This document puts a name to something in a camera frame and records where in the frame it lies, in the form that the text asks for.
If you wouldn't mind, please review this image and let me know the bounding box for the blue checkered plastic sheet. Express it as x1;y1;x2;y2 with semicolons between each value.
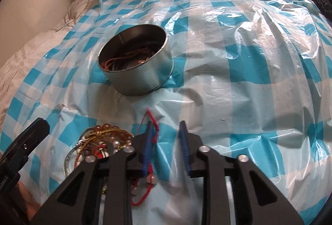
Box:
0;0;332;225

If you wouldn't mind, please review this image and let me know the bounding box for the person's left hand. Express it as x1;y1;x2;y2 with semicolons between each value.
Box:
16;181;42;221

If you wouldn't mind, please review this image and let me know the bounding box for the round metal tin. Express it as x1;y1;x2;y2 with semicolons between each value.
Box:
97;25;175;96

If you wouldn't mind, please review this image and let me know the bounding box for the gold cord bracelet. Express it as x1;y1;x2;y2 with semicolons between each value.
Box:
75;130;131;164

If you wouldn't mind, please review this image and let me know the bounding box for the white bed quilt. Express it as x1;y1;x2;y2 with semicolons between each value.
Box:
0;0;105;111

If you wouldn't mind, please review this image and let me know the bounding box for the amber bead bracelet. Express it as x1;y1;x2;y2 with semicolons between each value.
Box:
83;123;134;148

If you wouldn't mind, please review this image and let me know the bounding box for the red string bracelet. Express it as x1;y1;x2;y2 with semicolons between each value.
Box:
130;108;160;206

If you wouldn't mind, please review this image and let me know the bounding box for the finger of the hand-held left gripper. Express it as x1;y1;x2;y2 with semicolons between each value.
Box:
5;118;50;172

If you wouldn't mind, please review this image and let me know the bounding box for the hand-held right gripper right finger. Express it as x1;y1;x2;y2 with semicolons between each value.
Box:
179;121;305;225

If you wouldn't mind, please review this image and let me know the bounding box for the silver bangle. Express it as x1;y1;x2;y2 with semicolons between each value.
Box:
63;145;81;179

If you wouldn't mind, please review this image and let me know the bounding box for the dark red cord necklace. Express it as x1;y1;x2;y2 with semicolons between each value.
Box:
102;48;156;70

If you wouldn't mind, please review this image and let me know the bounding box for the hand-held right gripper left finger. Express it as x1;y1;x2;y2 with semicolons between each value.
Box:
34;121;160;225

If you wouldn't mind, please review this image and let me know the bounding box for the white bead bracelet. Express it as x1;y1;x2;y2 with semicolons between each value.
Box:
75;135;136;166

